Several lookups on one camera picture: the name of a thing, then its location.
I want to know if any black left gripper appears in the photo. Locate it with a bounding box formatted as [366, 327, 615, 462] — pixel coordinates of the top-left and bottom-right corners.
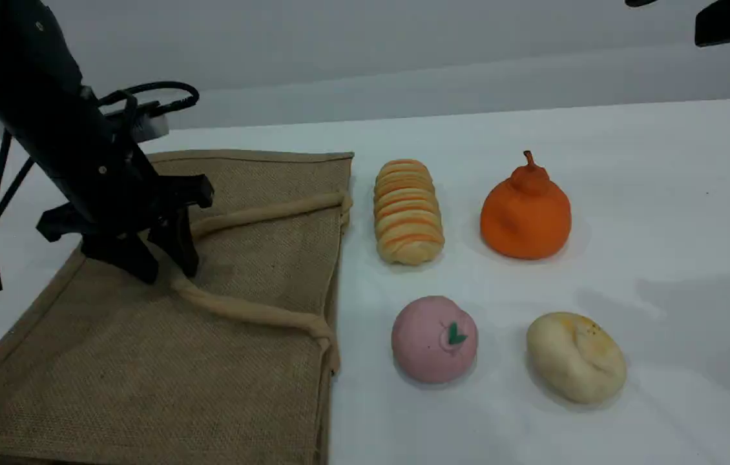
[36, 132, 214, 285]

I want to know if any pale egg yolk pastry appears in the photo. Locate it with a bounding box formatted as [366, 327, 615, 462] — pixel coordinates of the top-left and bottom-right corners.
[525, 312, 628, 406]

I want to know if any orange pear-shaped toy fruit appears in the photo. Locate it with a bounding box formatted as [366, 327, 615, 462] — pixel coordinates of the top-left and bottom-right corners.
[480, 151, 572, 262]

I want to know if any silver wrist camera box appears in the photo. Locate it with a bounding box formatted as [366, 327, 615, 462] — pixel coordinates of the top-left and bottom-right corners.
[110, 107, 169, 143]

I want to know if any black looped camera cable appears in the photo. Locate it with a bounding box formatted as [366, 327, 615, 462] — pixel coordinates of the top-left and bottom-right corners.
[97, 81, 201, 127]

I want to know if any striped long bread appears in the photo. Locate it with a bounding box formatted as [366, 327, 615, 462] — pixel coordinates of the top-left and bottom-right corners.
[373, 159, 446, 267]

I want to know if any brown jute tote bag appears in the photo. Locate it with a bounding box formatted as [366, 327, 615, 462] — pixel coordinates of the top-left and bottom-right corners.
[0, 150, 354, 465]

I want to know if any pink peach bun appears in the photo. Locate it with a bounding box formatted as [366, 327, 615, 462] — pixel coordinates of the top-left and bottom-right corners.
[391, 296, 479, 386]

